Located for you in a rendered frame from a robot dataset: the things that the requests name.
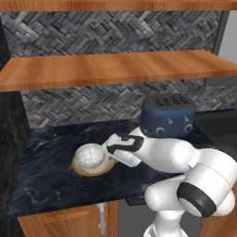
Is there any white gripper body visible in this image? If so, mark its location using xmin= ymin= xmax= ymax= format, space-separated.
xmin=107 ymin=149 xmax=143 ymax=168

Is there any tan wooden bowl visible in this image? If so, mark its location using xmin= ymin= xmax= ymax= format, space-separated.
xmin=71 ymin=152 xmax=116 ymax=178

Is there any wooden shelf board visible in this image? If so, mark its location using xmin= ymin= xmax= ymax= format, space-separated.
xmin=0 ymin=50 xmax=237 ymax=93
xmin=0 ymin=0 xmax=237 ymax=13

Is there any blue toaster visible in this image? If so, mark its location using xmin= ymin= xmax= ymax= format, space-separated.
xmin=140 ymin=93 xmax=197 ymax=139

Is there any black tall side panel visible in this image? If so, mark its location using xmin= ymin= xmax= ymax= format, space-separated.
xmin=0 ymin=18 xmax=31 ymax=237

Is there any grey dishwasher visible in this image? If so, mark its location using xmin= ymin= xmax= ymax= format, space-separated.
xmin=118 ymin=196 xmax=159 ymax=237

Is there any black hob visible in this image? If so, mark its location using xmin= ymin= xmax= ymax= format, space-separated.
xmin=194 ymin=109 xmax=237 ymax=161

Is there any grey range hood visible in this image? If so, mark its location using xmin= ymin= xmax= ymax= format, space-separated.
xmin=204 ymin=76 xmax=237 ymax=88

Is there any silver cabinet door handle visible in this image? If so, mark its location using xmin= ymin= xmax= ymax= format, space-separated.
xmin=96 ymin=202 xmax=107 ymax=236

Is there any white bowl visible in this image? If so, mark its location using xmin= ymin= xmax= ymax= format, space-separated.
xmin=75 ymin=143 xmax=106 ymax=169

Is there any wooden cabinet door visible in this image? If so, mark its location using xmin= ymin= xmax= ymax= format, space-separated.
xmin=18 ymin=202 xmax=108 ymax=237

